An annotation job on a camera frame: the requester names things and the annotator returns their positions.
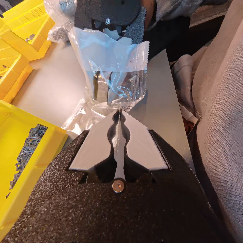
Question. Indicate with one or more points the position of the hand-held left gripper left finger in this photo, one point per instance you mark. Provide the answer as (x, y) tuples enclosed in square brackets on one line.
[(95, 148)]

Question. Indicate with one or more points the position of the pile of grey connector parts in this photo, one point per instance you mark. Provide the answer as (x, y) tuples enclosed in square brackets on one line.
[(28, 148)]

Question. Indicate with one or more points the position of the yellow bin with grey parts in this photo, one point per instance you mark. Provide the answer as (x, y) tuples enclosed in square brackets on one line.
[(15, 159)]

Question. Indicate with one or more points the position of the person's beige sweatshirt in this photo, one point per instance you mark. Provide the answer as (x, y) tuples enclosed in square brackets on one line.
[(220, 114)]

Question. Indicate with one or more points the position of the clear plastic bag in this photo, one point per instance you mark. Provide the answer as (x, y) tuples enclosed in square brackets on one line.
[(60, 19)]

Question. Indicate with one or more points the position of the large clear labelled bag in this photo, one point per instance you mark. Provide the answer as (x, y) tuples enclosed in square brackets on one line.
[(114, 64)]

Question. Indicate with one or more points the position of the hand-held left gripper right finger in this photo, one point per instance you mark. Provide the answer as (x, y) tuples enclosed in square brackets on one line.
[(146, 148)]

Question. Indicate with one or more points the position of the person's right forearm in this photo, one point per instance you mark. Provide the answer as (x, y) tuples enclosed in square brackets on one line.
[(182, 7)]

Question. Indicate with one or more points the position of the yellow divided bin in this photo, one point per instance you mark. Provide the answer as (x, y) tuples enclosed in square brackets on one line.
[(19, 45)]

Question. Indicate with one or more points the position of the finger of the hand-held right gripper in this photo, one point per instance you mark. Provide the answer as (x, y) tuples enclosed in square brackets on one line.
[(120, 81), (99, 85)]

